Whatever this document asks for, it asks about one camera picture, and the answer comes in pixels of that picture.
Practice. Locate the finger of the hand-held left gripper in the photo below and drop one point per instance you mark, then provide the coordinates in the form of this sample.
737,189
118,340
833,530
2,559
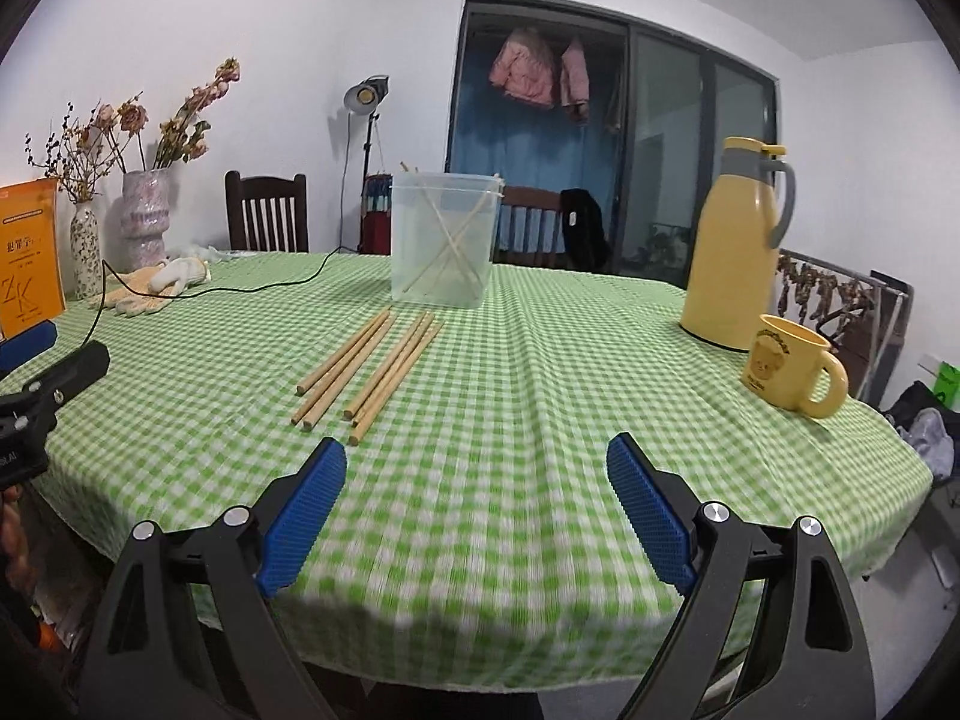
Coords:
75,371
26,339

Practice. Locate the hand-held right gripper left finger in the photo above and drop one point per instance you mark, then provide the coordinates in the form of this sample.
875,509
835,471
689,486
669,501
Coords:
304,517

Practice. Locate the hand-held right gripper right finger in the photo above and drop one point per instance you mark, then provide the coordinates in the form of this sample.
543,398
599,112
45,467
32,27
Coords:
652,517

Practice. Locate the row of wooden chopsticks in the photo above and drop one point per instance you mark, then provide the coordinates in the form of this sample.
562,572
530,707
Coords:
396,369

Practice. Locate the clear plastic container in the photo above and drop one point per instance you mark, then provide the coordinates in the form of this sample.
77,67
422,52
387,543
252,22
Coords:
409,240

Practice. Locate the person's left hand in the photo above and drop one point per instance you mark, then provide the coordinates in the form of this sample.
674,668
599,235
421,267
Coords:
11,536

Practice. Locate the orange book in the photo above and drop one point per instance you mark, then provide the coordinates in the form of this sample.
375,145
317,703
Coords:
30,270

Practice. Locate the beige knit glove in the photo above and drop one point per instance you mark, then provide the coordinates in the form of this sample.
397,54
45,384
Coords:
135,298

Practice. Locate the small floral vase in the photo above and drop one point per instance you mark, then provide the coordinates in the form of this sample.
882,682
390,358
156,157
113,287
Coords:
85,255

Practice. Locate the white knit glove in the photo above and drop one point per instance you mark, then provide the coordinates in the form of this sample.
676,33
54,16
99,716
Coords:
180,274

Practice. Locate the pink speckled vase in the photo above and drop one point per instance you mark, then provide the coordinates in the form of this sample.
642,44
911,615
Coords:
144,217

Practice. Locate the dried thin twigs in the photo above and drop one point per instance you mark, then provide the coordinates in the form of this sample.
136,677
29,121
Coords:
79,165

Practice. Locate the clear plastic wrapper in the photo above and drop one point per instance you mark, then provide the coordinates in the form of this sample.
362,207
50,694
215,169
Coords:
214,253

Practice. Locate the green checked tablecloth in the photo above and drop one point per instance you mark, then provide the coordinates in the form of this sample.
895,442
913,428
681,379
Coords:
487,405

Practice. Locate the yellow bear mug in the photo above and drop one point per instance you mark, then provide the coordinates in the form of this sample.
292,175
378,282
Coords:
780,364

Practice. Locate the dried pink flowers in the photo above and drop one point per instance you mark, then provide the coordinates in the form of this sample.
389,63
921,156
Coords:
184,139

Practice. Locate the dark wooden chair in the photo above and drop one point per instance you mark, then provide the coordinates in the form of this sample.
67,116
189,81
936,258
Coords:
266,187
529,199

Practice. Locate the yellow thermos jug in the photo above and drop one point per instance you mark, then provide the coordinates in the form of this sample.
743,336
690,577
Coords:
727,262

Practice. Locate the balcony potted plants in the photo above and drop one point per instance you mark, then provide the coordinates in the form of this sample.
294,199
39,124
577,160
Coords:
667,244

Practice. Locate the grey metal rack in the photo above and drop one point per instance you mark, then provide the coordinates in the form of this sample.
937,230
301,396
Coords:
825,292

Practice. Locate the black bag with clothes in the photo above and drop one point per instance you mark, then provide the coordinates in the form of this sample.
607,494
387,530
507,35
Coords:
926,427

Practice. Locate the black garment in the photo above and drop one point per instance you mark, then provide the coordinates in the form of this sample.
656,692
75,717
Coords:
585,232

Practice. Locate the green paper bag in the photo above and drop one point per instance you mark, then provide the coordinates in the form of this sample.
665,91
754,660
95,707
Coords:
946,386

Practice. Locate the black framed sliding door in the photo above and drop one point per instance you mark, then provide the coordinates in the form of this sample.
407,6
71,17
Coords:
667,135

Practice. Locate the blue curtain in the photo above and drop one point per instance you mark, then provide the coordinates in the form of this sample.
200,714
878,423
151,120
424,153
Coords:
525,150

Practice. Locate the studio light on stand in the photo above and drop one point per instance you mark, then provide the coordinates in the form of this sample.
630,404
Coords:
360,95

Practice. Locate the small pink jacket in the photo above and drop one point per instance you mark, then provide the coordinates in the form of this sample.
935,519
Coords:
574,79

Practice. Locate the large pink jacket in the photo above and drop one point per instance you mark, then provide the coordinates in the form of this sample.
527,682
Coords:
523,67

